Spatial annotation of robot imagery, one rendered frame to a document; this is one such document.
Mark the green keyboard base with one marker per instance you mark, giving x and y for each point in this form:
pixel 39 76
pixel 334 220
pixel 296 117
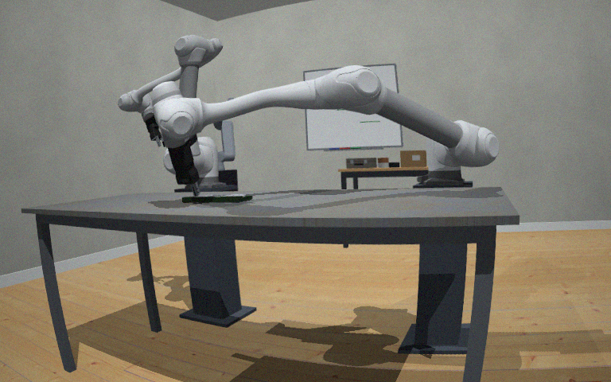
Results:
pixel 217 198

